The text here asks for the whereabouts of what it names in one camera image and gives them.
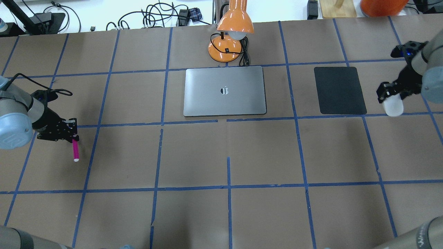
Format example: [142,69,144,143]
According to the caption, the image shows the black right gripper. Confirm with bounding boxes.
[377,41,429,104]

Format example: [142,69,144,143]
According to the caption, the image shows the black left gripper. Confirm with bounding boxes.
[30,89,79,142]

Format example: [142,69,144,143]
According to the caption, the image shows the black mousepad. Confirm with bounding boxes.
[314,66,367,115]

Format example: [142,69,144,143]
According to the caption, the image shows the wooden stand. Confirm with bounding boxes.
[318,0,357,19]

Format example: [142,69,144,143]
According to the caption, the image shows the silver apple laptop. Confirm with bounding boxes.
[182,66,267,117]

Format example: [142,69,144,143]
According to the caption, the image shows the pink marker pen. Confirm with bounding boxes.
[72,139,80,162]

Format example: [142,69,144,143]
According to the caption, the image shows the black power adapter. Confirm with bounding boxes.
[307,0,318,20]

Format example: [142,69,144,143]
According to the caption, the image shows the orange desk lamp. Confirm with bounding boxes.
[208,0,254,66]

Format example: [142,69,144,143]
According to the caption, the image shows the white computer mouse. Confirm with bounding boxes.
[382,94,404,117]

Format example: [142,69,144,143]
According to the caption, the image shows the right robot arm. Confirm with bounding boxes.
[376,30,443,104]

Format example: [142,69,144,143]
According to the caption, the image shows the black lamp cable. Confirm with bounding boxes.
[210,33,251,67]

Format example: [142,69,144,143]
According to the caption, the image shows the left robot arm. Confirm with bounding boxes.
[0,73,80,150]

